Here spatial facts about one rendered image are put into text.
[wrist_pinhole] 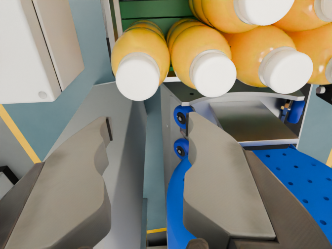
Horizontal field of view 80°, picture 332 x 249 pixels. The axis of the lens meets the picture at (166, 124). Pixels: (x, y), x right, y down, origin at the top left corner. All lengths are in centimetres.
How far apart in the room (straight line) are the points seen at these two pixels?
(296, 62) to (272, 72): 2
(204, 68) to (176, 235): 20
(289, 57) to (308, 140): 185
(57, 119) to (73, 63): 138
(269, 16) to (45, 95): 20
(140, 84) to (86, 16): 115
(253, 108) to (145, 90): 25
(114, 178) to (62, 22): 45
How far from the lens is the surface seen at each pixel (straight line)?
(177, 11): 37
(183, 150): 39
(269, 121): 36
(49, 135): 174
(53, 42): 22
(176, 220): 28
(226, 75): 19
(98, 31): 132
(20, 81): 21
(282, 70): 22
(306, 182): 38
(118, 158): 67
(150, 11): 37
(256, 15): 19
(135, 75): 18
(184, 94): 37
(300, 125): 168
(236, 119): 35
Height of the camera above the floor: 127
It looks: 57 degrees down
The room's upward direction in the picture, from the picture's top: 174 degrees clockwise
